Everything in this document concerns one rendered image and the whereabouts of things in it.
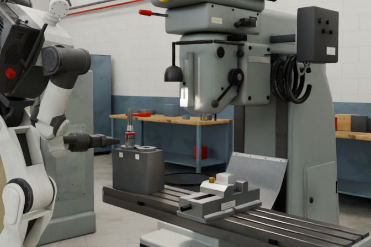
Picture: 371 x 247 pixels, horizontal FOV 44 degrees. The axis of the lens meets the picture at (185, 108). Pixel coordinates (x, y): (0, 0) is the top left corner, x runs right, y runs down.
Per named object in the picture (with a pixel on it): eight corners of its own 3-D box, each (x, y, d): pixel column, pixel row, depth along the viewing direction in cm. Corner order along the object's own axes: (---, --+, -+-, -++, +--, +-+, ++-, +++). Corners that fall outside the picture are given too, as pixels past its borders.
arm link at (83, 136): (99, 149, 214) (73, 150, 208) (99, 128, 214) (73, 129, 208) (107, 152, 203) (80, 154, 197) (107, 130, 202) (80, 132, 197)
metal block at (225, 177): (227, 191, 175) (227, 176, 175) (216, 189, 180) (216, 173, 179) (236, 189, 179) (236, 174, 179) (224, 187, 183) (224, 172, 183)
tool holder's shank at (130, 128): (132, 133, 212) (132, 109, 212) (126, 133, 213) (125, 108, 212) (134, 132, 215) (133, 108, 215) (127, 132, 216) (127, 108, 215)
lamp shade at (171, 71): (160, 81, 169) (160, 65, 169) (170, 81, 176) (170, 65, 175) (177, 81, 166) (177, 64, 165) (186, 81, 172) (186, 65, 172)
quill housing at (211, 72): (210, 115, 171) (210, 30, 170) (173, 112, 186) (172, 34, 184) (241, 112, 185) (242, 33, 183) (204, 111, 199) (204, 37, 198)
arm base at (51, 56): (54, 81, 154) (59, 48, 152) (32, 73, 161) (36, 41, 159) (89, 82, 166) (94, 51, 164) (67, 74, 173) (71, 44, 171)
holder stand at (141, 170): (147, 194, 201) (147, 150, 200) (112, 188, 214) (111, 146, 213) (164, 189, 211) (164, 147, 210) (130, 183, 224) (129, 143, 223)
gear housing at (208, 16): (208, 28, 166) (208, 0, 166) (163, 33, 183) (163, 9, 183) (261, 35, 190) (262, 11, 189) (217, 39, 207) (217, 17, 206)
